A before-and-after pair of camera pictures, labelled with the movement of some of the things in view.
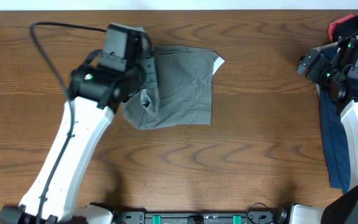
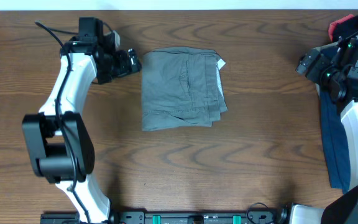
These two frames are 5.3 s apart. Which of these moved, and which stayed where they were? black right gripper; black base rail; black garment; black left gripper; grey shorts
Moved: black left gripper; grey shorts
Stayed: black garment; black base rail; black right gripper
